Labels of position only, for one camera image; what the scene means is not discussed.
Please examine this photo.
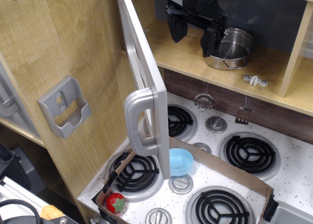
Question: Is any red toy strawberry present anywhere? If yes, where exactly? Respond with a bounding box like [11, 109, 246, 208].
[106, 193, 126, 214]

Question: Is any white plastic door latch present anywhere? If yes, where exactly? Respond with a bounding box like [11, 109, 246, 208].
[243, 74, 268, 87]

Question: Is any back left black burner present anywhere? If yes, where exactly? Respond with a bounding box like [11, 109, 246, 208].
[168, 106, 193, 137]

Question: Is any hanging toy skimmer spoon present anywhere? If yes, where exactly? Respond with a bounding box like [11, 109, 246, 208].
[194, 82, 214, 111]

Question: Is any light blue plastic bowl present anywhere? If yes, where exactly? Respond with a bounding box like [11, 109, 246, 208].
[169, 148, 194, 177]

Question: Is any brown cardboard barrier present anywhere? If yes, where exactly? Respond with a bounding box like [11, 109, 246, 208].
[93, 137, 278, 223]

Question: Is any back right black burner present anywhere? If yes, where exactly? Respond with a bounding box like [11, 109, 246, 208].
[222, 135, 277, 175]

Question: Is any stainless steel pot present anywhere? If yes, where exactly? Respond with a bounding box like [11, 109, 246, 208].
[204, 28, 255, 70]

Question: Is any grey front edge stove knob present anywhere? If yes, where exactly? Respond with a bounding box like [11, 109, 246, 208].
[145, 208, 173, 224]

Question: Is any hanging toy spatula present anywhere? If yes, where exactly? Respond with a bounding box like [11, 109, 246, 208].
[235, 96, 252, 125]

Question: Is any front right black burner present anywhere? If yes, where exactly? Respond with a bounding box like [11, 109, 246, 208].
[185, 189, 252, 224]

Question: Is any grey centre front stove knob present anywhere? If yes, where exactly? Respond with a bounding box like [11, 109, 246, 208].
[169, 175, 194, 195]

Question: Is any grey fridge door handle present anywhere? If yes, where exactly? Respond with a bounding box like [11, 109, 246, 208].
[0, 62, 20, 118]

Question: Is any grey wall phone holder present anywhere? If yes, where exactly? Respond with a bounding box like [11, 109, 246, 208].
[37, 76, 91, 138]

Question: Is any black braided cable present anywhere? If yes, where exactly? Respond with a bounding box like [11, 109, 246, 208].
[0, 199, 41, 224]

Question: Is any black burner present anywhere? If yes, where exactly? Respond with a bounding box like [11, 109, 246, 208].
[185, 189, 252, 224]
[113, 156, 159, 193]
[222, 135, 277, 175]
[168, 106, 193, 137]

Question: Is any black equipment box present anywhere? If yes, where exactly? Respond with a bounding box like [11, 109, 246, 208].
[0, 144, 45, 194]

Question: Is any orange object at bottom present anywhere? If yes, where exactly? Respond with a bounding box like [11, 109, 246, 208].
[40, 205, 64, 220]

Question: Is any front left black burner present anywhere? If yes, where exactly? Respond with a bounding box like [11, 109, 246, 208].
[113, 156, 159, 193]

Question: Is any grey toy microwave door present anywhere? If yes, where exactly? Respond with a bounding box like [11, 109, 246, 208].
[117, 0, 170, 179]

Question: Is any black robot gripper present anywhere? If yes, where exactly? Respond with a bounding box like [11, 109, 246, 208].
[166, 0, 229, 57]

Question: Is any grey toy sink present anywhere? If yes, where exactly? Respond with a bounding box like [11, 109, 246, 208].
[261, 202, 313, 224]

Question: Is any grey back stove knob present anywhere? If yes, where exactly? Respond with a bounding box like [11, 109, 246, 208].
[205, 116, 227, 134]

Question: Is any grey middle stove knob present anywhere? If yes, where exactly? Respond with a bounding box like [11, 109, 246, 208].
[193, 142, 212, 154]

